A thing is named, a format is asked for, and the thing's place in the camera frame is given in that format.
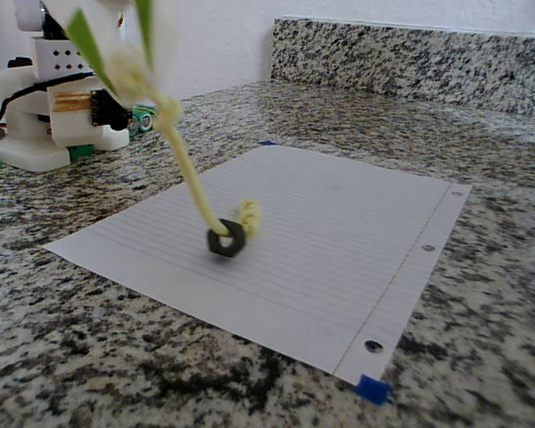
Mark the blue tape piece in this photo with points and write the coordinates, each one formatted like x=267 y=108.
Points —
x=266 y=143
x=372 y=389

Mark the green round part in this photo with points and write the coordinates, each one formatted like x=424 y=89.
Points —
x=145 y=122

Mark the granite backsplash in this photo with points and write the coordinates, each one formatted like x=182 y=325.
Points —
x=383 y=58

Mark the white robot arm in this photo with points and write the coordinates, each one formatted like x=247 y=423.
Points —
x=27 y=151

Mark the black circuit board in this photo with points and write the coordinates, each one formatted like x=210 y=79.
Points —
x=104 y=111

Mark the lined paper sheet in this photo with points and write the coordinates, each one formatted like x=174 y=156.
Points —
x=294 y=276

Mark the black hex nut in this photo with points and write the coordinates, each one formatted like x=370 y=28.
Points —
x=240 y=241

